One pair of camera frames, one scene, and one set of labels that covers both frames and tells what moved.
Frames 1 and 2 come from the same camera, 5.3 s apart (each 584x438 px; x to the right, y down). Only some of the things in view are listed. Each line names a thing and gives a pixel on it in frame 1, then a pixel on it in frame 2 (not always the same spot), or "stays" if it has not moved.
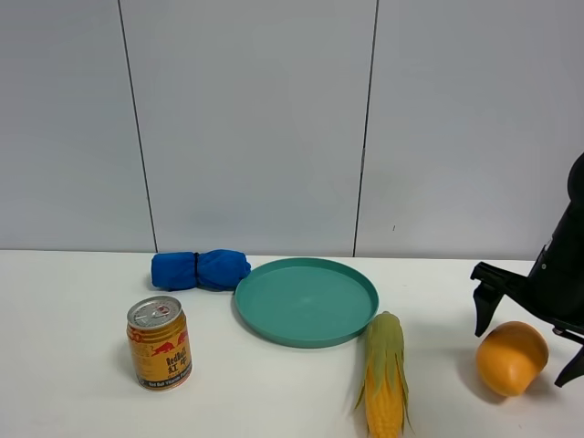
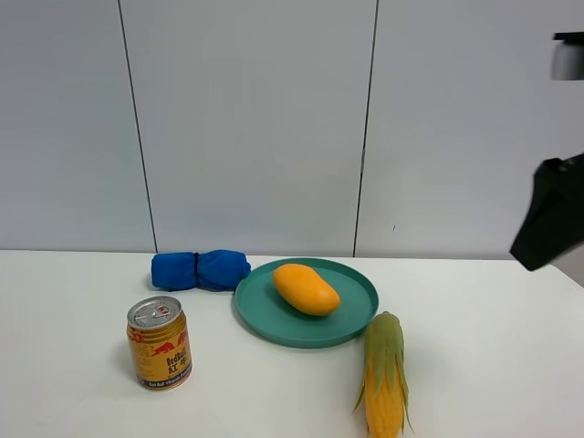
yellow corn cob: x=386 y=388 stays
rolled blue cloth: x=217 y=269 stays
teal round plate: x=307 y=302 stays
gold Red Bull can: x=158 y=330 stays
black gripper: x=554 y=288 -> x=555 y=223
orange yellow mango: x=510 y=356 -> x=304 y=287
